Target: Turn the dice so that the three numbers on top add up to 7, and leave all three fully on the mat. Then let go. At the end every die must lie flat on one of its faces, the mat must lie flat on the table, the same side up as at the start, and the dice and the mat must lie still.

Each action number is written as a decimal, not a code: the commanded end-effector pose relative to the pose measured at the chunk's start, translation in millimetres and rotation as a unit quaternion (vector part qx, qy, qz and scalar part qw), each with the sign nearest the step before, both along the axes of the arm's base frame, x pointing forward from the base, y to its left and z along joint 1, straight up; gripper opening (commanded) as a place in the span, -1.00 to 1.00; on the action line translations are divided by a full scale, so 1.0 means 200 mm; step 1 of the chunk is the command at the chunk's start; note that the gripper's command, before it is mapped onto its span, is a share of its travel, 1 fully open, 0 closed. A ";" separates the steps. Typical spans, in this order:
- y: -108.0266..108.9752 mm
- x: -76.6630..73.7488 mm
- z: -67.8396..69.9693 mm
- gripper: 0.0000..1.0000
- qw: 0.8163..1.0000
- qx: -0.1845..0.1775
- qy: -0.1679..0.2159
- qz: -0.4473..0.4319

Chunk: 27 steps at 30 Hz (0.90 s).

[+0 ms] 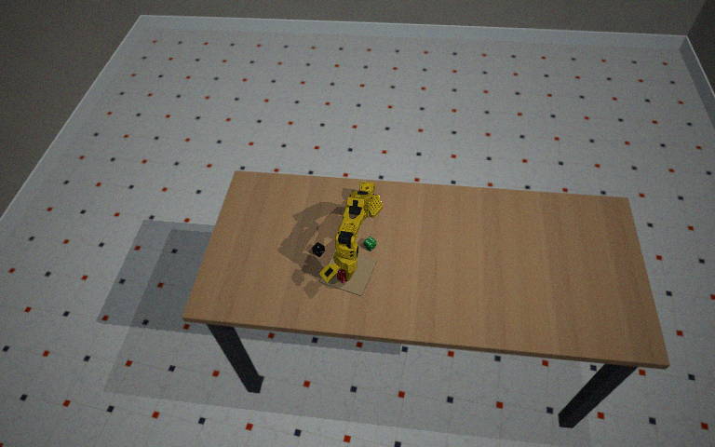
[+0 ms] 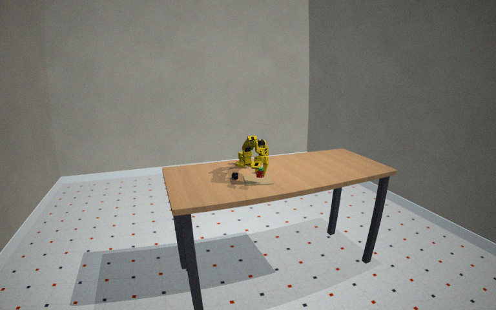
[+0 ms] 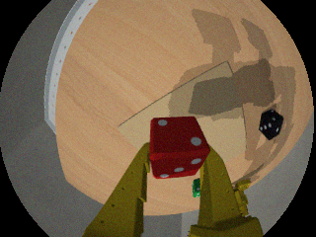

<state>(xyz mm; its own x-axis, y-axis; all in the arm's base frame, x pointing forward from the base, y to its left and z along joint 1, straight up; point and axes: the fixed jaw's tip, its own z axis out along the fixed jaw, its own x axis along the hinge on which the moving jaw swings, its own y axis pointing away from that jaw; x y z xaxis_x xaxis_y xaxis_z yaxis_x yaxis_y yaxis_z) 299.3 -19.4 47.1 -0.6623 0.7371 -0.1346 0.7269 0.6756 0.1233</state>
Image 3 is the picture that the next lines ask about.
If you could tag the black die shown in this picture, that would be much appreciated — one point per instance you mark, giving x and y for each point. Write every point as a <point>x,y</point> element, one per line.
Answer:
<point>270,124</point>

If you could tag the tan square mat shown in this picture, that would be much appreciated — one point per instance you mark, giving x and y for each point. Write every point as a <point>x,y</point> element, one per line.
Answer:
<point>212,98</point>

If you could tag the green die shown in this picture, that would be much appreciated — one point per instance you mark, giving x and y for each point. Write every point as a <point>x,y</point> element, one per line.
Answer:
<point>196,188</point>

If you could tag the red die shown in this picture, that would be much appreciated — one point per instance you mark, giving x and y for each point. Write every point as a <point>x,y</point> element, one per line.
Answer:
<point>178,147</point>

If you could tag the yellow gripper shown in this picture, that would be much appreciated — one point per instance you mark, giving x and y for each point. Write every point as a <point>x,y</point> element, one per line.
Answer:
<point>219,213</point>

